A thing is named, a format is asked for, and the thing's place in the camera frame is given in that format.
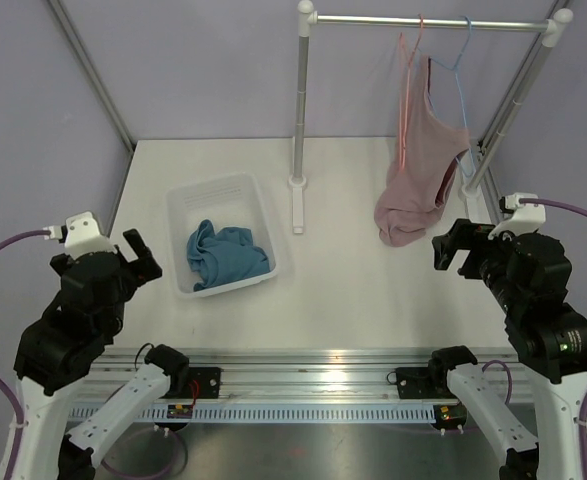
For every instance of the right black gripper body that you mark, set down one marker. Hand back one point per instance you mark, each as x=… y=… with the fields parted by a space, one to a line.
x=485 y=255

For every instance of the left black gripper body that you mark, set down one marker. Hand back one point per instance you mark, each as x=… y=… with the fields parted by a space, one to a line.
x=129 y=285

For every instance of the blue tank top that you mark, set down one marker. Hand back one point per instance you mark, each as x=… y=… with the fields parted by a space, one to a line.
x=225 y=256

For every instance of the pink wire hanger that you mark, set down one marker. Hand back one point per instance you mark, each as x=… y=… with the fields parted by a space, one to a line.
x=407 y=56

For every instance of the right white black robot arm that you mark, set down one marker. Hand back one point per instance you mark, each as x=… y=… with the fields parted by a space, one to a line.
x=527 y=274

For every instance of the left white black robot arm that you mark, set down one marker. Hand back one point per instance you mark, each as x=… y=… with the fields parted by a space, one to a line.
x=56 y=352

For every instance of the pink tank top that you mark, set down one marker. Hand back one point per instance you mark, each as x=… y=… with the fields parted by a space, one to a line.
x=414 y=200

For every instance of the white plastic basket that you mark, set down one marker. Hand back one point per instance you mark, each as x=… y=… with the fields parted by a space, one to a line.
x=230 y=200

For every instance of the silver clothes rack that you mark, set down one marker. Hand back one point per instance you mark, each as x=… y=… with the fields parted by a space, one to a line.
x=308 y=17

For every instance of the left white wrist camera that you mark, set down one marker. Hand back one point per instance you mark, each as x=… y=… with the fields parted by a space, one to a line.
x=81 y=235

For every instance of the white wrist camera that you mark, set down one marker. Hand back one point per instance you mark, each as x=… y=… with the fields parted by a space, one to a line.
x=81 y=235
x=524 y=214

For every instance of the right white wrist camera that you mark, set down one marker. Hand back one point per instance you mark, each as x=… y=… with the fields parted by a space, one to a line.
x=524 y=214

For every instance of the blue wire hanger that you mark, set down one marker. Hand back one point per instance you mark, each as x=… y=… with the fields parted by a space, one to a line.
x=465 y=161

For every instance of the right aluminium frame post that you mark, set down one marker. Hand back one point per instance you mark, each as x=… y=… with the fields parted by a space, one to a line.
x=560 y=16

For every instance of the aluminium frame post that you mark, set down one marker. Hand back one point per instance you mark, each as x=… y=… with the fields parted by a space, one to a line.
x=79 y=50
x=560 y=16

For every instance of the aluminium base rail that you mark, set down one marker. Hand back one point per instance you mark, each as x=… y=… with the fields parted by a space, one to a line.
x=291 y=386

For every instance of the left aluminium frame post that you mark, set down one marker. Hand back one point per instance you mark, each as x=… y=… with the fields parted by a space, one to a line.
x=79 y=50

